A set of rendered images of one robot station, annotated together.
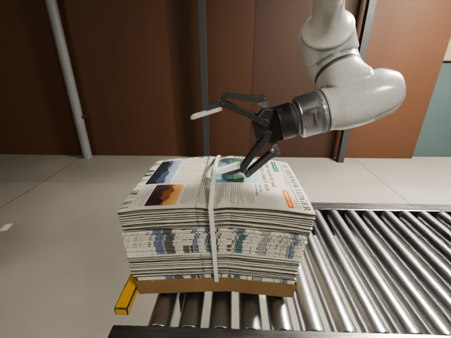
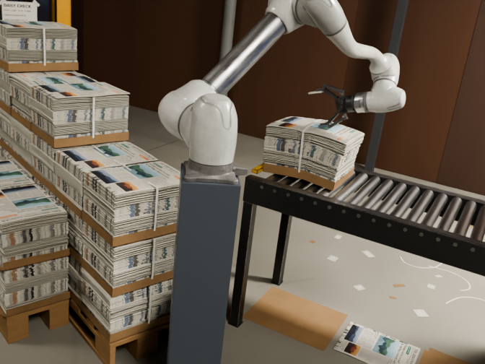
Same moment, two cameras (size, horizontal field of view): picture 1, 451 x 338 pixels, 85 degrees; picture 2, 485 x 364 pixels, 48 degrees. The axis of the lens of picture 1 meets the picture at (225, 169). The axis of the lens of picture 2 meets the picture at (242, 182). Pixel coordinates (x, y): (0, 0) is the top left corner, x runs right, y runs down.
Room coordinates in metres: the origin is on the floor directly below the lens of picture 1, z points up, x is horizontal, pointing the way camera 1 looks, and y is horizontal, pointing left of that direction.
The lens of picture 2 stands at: (-1.84, -0.73, 1.66)
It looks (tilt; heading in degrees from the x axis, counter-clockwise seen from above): 21 degrees down; 24
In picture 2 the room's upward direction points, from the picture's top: 7 degrees clockwise
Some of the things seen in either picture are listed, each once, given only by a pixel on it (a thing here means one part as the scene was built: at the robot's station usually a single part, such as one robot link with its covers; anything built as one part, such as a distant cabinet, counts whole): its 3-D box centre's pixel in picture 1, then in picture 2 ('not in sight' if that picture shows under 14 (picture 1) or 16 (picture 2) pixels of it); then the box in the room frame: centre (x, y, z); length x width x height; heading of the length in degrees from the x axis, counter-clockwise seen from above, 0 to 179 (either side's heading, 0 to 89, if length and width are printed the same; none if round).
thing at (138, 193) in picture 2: not in sight; (92, 224); (0.08, 0.95, 0.42); 1.17 x 0.39 x 0.83; 66
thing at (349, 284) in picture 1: (337, 259); (376, 196); (0.54, -0.32, 0.77); 0.47 x 0.05 x 0.05; 178
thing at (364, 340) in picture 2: not in sight; (377, 348); (0.53, -0.48, 0.00); 0.37 x 0.28 x 0.01; 88
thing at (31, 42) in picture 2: not in sight; (37, 139); (0.37, 1.61, 0.65); 0.39 x 0.30 x 1.29; 156
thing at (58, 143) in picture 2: not in sight; (80, 131); (0.14, 1.08, 0.86); 0.38 x 0.29 x 0.04; 156
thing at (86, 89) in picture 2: not in sight; (81, 89); (0.15, 1.08, 1.06); 0.37 x 0.29 x 0.01; 156
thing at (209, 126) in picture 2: not in sight; (212, 126); (-0.27, 0.13, 1.17); 0.18 x 0.16 x 0.22; 62
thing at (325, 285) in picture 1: (314, 259); (362, 193); (0.55, -0.26, 0.77); 0.47 x 0.05 x 0.05; 178
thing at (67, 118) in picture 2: not in sight; (79, 113); (0.14, 1.08, 0.95); 0.38 x 0.29 x 0.23; 156
